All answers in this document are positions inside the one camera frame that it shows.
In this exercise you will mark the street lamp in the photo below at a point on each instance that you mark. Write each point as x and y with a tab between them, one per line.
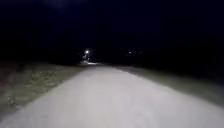
87	52

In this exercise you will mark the pale paved path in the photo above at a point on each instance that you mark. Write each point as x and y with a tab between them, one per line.
110	100

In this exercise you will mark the grass verge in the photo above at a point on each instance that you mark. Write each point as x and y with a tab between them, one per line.
195	87
36	78

